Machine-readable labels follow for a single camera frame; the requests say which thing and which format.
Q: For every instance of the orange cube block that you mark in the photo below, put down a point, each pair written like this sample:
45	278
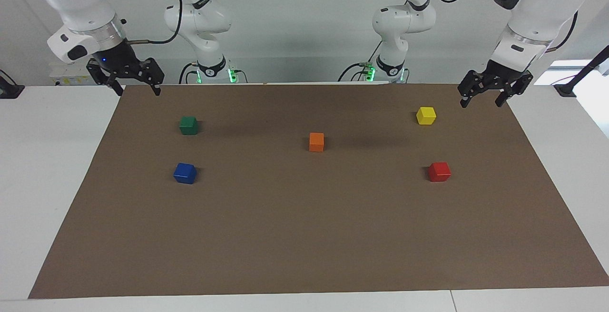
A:
316	142

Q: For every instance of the black table clamp mount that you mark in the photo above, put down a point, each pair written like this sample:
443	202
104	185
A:
10	91
566	88

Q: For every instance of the red cube block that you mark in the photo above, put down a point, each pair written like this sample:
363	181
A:
438	173

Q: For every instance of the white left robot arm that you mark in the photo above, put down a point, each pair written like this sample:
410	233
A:
537	12

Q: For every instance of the brown table mat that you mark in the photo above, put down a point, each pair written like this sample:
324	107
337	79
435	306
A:
304	217

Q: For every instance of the green cube block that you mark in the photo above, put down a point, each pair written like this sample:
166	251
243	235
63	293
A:
188	126

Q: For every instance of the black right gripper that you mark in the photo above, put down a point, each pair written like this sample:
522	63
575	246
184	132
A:
116	60

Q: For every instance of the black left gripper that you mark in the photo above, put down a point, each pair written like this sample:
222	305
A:
502	74

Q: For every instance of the white box with yellow label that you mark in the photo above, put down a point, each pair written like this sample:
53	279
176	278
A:
71	76

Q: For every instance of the yellow cube block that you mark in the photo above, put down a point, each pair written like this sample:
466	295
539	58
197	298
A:
426	116

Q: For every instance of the blue cube block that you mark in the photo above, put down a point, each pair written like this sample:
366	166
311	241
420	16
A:
184	174

